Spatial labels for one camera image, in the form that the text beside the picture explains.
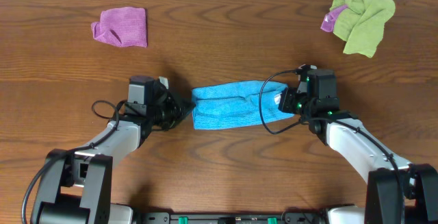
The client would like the blue microfiber cloth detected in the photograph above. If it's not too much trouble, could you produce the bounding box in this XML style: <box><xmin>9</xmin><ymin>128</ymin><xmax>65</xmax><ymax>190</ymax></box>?
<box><xmin>192</xmin><ymin>80</ymin><xmax>293</xmax><ymax>130</ymax></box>

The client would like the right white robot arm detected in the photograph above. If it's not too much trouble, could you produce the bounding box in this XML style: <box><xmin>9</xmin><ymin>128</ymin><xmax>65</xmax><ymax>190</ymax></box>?
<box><xmin>279</xmin><ymin>65</ymin><xmax>437</xmax><ymax>224</ymax></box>

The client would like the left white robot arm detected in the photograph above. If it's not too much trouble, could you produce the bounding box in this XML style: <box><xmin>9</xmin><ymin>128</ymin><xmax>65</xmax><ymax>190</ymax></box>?
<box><xmin>21</xmin><ymin>76</ymin><xmax>195</xmax><ymax>224</ymax></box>

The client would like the small purple cloth under green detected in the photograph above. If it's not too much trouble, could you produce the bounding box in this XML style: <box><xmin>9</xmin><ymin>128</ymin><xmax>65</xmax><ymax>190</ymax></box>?
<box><xmin>320</xmin><ymin>5</ymin><xmax>348</xmax><ymax>32</ymax></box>

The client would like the folded purple cloth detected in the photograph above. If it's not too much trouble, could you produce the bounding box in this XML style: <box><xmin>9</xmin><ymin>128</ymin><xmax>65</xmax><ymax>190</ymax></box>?
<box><xmin>91</xmin><ymin>7</ymin><xmax>148</xmax><ymax>48</ymax></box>

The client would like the green crumpled cloth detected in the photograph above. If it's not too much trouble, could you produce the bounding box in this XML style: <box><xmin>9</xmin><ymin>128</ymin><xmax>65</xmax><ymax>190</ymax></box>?
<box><xmin>329</xmin><ymin>0</ymin><xmax>396</xmax><ymax>58</ymax></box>

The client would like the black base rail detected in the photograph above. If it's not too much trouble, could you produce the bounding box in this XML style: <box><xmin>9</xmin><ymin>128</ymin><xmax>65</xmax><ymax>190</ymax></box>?
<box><xmin>131</xmin><ymin>212</ymin><xmax>328</xmax><ymax>224</ymax></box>

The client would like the right black cable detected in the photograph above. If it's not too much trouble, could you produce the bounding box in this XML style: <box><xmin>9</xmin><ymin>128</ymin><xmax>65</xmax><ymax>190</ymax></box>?
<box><xmin>258</xmin><ymin>69</ymin><xmax>407</xmax><ymax>224</ymax></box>

